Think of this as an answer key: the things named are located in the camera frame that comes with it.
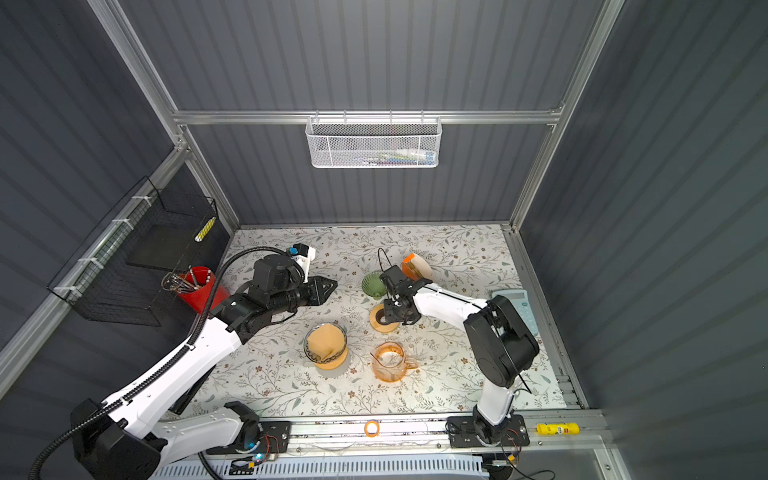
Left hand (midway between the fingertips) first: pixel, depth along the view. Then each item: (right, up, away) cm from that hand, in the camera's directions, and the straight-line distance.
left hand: (335, 283), depth 75 cm
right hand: (+16, -12, +17) cm, 26 cm away
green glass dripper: (+8, -4, +25) cm, 26 cm away
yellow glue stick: (+54, -36, -2) cm, 64 cm away
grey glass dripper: (-5, -18, -3) cm, 19 cm away
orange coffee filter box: (+20, +3, +19) cm, 28 cm away
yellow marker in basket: (-38, +14, +7) cm, 41 cm away
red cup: (-43, 0, +16) cm, 46 cm away
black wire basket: (-50, +3, -6) cm, 50 cm away
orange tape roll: (+9, -37, -2) cm, 38 cm away
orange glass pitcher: (+14, -24, +12) cm, 30 cm away
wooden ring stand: (+10, -14, +18) cm, 25 cm away
